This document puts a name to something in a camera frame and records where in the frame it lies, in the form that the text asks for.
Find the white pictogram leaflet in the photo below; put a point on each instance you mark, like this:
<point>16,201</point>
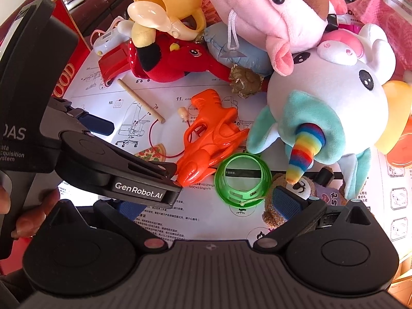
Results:
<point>399,199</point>

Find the white unicorn plush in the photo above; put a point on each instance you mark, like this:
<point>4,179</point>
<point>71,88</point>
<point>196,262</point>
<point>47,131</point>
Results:
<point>341,103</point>

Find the white instruction sheet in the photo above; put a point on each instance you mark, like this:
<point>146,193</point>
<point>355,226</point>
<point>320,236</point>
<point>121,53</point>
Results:
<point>206,85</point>

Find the wooden stick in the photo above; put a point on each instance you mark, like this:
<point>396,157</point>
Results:
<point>141,101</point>

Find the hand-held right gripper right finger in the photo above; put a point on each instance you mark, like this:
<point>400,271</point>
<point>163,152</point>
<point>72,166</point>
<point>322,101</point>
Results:
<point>286,204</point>

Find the red cardboard box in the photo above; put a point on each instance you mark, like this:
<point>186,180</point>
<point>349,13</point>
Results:
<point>69,70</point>

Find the red plush toy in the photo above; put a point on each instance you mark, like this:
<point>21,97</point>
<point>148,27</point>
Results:
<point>180,64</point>

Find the pizza slice toy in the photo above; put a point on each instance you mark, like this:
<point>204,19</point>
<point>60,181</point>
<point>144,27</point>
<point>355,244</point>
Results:
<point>151,153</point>

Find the silver foil balloon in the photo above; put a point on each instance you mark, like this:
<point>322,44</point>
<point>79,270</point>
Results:
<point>244,58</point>

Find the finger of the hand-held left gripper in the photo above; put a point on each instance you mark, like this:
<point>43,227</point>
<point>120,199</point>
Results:
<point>98,124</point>
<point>144,186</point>

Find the red plastic tray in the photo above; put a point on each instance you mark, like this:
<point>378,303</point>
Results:
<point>112,62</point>

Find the person's left hand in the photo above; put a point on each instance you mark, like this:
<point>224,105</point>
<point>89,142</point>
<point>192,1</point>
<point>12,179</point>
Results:
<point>32,222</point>

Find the pink pig plush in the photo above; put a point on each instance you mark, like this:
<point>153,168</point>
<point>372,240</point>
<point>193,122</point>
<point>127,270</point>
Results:
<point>257,16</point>

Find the orange toy water gun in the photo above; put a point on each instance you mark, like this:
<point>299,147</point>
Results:
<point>209,135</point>

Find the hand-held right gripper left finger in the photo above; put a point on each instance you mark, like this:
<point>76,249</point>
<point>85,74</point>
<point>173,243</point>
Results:
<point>127,208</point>

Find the crumpled gold foil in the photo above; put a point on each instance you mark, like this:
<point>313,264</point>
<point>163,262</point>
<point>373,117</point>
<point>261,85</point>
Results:
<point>246,82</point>

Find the pink striped cloth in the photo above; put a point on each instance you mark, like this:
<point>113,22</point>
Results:
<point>386,22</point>

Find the small brown plush with tag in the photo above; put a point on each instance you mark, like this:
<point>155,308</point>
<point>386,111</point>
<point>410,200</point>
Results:
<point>273,212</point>

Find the white toy camera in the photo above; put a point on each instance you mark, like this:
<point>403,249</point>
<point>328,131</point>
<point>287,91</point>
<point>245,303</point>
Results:
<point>109,38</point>

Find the small peach bead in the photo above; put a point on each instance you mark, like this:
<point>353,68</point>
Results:
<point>182,113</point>

